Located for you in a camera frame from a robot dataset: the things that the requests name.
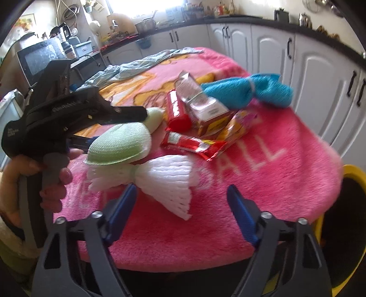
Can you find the white foam fruit net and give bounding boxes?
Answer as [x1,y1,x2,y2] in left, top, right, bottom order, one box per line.
[87,155,199,220]

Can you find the red snack wrapper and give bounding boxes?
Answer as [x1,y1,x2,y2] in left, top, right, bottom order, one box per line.
[161,131,227,162]

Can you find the yellow orange snack wrapper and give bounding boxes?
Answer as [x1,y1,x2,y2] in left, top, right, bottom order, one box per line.
[216,110,257,148]

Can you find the red white carton box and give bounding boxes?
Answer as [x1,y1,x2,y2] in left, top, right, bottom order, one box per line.
[174,71,234,137]

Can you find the red cylindrical packet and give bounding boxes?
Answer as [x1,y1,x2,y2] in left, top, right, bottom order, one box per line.
[166,89,192,134]

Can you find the turquoise knitted cloth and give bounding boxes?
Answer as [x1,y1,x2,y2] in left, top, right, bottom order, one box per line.
[201,74,293,109]

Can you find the yellow black trash bin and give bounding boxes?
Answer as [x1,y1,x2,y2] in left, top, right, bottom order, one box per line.
[314,164,365,296]

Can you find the white lower kitchen cabinets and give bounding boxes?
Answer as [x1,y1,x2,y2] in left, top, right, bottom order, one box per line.
[102,24,365,167]

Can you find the black kitchen countertop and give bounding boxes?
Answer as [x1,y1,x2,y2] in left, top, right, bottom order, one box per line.
[69,15,366,72]

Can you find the left hand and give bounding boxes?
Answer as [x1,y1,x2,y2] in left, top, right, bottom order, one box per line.
[1,155,73,228]

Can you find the light green cloth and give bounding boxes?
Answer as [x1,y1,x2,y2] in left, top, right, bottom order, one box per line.
[77,47,204,91]

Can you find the microwave oven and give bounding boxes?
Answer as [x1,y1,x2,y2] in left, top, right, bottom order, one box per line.
[17,38,66,87]

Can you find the pink cartoon fleece blanket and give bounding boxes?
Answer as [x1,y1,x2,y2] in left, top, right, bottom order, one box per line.
[54,48,343,272]

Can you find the black electric kettle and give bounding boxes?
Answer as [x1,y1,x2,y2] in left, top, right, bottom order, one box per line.
[50,22,71,43]

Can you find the dark metal pot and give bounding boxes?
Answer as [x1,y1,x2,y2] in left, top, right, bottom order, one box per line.
[274,8,290,24]

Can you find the steel teapot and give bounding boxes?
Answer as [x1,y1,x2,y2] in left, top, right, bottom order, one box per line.
[298,12,312,29]

